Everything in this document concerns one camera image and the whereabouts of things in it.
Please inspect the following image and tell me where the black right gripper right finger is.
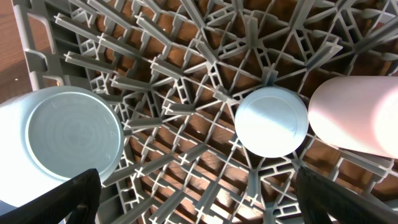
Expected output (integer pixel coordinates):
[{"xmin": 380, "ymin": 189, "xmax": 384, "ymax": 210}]
[{"xmin": 295, "ymin": 166, "xmax": 397, "ymax": 223}]

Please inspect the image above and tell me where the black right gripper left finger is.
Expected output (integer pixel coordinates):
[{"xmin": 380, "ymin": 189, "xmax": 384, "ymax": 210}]
[{"xmin": 1, "ymin": 169, "xmax": 101, "ymax": 224}]

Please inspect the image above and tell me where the light blue rice bowl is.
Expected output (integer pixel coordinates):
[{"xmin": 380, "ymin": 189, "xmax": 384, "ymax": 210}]
[{"xmin": 1, "ymin": 86, "xmax": 124, "ymax": 207}]

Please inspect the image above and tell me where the pink cup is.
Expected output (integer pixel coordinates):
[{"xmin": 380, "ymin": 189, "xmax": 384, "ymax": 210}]
[{"xmin": 308, "ymin": 76, "xmax": 397, "ymax": 159}]

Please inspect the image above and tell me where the light blue cup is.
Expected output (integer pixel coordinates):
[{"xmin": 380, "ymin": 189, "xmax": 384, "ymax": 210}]
[{"xmin": 234, "ymin": 86, "xmax": 309, "ymax": 158}]

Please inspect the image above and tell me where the grey dishwasher rack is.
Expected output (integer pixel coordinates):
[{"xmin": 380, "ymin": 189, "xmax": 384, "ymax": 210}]
[{"xmin": 12, "ymin": 0, "xmax": 397, "ymax": 223}]

